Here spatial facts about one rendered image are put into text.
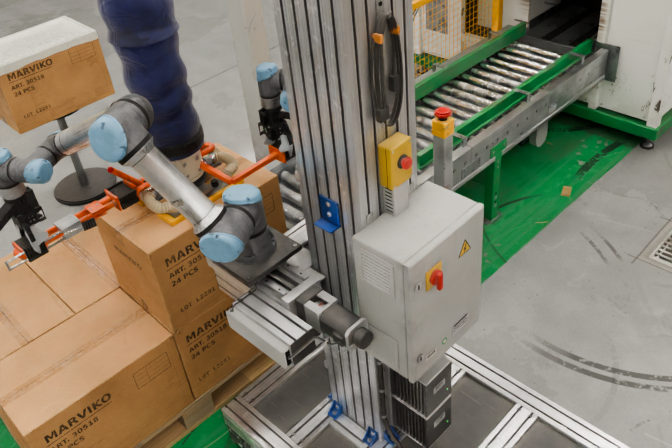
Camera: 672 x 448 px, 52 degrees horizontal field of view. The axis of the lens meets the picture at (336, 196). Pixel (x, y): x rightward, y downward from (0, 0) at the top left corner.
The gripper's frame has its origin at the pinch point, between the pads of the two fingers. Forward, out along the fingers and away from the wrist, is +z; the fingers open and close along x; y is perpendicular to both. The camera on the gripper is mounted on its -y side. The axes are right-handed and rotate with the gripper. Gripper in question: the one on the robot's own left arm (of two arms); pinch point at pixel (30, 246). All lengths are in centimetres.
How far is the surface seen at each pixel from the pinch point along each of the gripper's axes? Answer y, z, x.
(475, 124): 213, 48, -27
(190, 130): 62, -17, -10
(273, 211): 84, 28, -20
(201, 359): 36, 74, -19
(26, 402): -24, 53, -5
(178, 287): 36, 34, -19
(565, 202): 254, 107, -61
